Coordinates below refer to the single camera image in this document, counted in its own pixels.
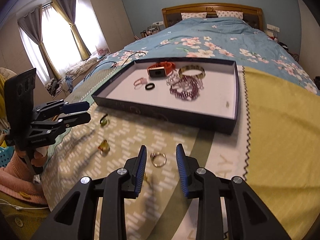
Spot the patterned green yellow blanket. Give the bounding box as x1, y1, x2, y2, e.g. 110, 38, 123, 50
41, 67, 319, 239

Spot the blue floral duvet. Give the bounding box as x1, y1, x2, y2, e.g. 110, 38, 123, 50
85, 17, 319, 95

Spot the grey yellow curtain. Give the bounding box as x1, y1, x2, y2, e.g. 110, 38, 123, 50
17, 5, 61, 84
52, 0, 91, 61

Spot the wooden headboard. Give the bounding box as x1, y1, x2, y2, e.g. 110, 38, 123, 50
162, 3, 264, 31

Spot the floral pillow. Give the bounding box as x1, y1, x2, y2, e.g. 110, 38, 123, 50
215, 10, 244, 20
181, 12, 207, 20

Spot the folded bedding on sill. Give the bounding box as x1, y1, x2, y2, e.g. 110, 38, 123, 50
65, 57, 98, 78

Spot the right nightstand with items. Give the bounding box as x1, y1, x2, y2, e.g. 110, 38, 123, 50
265, 24, 299, 62

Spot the black charger cable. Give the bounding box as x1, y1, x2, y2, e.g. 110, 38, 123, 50
82, 50, 149, 82

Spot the beige wardrobe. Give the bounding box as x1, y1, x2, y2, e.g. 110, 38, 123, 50
298, 0, 320, 79

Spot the right floral pillow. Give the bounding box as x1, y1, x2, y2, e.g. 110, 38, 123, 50
215, 10, 244, 20

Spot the green jade pendant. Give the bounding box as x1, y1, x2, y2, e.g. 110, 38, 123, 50
99, 114, 110, 127

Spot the purple bead bracelet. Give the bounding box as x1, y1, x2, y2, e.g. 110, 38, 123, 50
169, 75, 203, 102

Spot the tortoiseshell bangle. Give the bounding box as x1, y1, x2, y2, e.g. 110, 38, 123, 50
178, 64, 206, 79

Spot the orange smart watch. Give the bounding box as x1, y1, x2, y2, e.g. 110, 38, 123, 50
147, 61, 176, 79

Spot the pink hair tie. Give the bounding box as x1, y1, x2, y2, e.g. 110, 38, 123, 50
133, 77, 148, 90

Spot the nightstand with items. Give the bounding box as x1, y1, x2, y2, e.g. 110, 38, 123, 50
265, 24, 299, 62
135, 21, 164, 40

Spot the left nightstand with items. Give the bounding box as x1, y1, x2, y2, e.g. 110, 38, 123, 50
135, 21, 164, 40

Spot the amber ring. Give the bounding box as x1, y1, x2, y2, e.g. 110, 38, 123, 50
97, 139, 111, 157

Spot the left forearm pink sleeve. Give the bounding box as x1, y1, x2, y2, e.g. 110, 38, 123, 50
1, 152, 47, 205

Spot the left floral pillow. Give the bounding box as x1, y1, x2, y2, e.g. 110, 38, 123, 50
181, 12, 207, 20

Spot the dark blue tray box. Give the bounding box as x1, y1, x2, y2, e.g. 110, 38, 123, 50
92, 57, 240, 134

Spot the left grey yellow curtain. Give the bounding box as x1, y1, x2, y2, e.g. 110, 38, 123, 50
17, 5, 61, 84

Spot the left hand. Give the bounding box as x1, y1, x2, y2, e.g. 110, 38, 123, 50
15, 146, 48, 167

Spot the right grey yellow curtain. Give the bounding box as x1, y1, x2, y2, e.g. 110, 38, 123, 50
52, 0, 91, 61

